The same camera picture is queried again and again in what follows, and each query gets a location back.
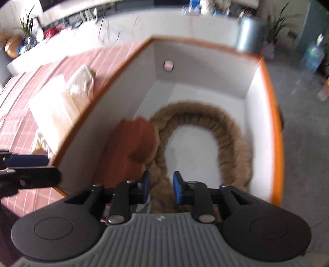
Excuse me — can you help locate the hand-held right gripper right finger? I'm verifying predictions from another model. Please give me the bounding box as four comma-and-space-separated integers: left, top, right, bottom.
173, 171, 270, 223

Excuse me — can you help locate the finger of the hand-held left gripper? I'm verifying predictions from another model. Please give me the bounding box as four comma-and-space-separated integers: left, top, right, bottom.
0, 166, 61, 199
0, 150, 49, 169

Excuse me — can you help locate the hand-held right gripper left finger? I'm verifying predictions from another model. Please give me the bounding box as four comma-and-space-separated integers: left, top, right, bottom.
64, 171, 151, 225

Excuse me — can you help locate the rust orange soft block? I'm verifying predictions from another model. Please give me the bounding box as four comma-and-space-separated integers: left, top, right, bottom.
95, 117, 160, 189

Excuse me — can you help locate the brown braided rope cushion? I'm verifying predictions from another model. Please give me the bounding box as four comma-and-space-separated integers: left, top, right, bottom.
148, 101, 254, 213

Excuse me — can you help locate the orange storage box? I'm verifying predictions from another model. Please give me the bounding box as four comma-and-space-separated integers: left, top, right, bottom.
47, 36, 285, 213

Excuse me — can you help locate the pink checked mat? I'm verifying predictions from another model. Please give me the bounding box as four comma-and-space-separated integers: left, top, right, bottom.
0, 41, 149, 206

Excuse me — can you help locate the cream folded cloth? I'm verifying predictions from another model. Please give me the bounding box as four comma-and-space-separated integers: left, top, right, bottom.
28, 74, 94, 160

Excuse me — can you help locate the white knitted toy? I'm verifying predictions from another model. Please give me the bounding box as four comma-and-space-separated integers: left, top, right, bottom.
67, 64, 96, 98

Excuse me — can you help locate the plant in copper pot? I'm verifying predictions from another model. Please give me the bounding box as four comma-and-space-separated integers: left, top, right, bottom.
0, 5, 36, 58

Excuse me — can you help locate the red bag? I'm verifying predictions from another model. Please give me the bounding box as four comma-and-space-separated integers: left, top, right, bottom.
43, 26, 59, 39

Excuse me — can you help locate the white marble tv cabinet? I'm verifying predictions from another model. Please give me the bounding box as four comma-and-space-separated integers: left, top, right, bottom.
6, 10, 243, 77

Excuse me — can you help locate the grey metal trash can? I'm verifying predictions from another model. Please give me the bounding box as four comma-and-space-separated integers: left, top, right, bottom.
236, 16, 265, 52

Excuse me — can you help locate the green plant in woven pot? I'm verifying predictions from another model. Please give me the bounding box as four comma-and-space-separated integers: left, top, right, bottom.
261, 2, 301, 60

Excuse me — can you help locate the blue water bottle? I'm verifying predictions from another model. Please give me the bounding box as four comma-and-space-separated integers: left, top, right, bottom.
301, 33, 326, 74

